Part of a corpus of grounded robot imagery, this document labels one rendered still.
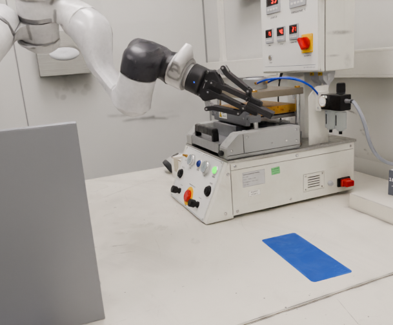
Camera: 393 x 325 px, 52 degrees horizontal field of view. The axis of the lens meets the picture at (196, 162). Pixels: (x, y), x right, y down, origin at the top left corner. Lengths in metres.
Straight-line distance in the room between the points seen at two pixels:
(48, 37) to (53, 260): 0.72
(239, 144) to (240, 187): 0.13
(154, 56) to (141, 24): 1.71
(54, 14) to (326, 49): 0.79
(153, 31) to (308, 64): 1.57
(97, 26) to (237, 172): 0.56
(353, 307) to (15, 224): 0.61
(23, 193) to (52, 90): 1.92
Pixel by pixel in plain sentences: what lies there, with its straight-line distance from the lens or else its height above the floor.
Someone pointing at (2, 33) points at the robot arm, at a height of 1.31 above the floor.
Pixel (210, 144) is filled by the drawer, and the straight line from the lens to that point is 1.24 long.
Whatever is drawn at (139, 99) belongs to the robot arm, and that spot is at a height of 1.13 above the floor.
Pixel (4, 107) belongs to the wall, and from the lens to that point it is 2.61.
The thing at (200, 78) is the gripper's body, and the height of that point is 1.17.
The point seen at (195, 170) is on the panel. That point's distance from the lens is 1.31.
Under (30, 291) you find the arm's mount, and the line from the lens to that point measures 0.79.
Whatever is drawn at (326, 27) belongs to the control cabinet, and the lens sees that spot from 1.30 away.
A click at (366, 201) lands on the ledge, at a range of 1.24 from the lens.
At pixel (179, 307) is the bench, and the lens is 0.82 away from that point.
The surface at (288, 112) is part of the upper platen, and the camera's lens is 1.30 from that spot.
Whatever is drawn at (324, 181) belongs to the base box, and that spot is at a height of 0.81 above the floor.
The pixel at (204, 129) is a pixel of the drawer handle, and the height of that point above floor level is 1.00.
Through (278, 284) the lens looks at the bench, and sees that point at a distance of 0.88.
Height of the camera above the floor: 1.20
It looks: 14 degrees down
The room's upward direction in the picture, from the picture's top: 4 degrees counter-clockwise
